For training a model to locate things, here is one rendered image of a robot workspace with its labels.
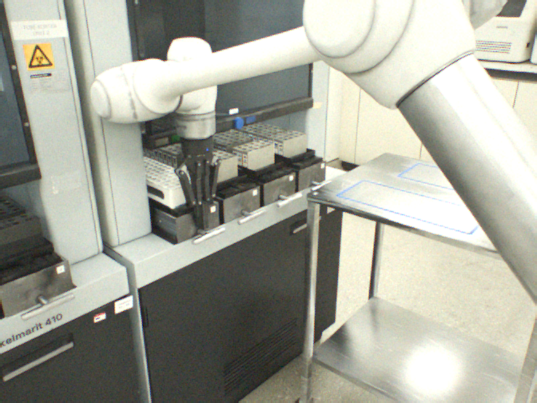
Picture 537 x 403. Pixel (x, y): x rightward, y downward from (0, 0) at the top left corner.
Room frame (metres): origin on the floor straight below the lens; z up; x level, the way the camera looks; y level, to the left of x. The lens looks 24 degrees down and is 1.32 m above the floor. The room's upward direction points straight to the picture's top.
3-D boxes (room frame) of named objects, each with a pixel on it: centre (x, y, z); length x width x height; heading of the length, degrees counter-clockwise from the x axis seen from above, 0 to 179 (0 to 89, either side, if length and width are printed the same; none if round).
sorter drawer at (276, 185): (1.56, 0.19, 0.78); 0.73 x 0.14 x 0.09; 46
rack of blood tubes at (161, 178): (1.24, 0.31, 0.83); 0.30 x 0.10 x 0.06; 46
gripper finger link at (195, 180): (1.10, 0.17, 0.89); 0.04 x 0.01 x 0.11; 46
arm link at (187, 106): (1.10, 0.17, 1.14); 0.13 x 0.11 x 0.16; 140
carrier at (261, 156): (1.39, 0.02, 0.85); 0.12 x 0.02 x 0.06; 135
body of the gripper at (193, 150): (1.11, 0.16, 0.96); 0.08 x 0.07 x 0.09; 136
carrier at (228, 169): (1.28, 0.13, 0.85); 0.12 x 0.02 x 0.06; 137
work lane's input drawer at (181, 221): (1.34, 0.40, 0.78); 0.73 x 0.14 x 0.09; 46
